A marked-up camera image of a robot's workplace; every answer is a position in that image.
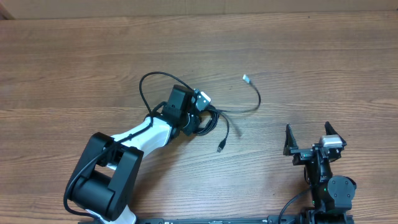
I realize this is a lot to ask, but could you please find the black cable USB plug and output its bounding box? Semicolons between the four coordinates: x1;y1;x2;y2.
193;106;241;152

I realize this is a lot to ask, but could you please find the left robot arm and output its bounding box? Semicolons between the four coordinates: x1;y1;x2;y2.
63;85;211;223

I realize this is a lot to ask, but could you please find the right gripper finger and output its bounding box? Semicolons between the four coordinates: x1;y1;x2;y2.
325;121;346;146
284;124;299;152

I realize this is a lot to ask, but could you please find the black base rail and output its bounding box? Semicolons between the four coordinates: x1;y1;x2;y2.
77;214;355;224

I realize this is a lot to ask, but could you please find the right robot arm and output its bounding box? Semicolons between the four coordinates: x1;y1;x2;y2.
277;122;357;224

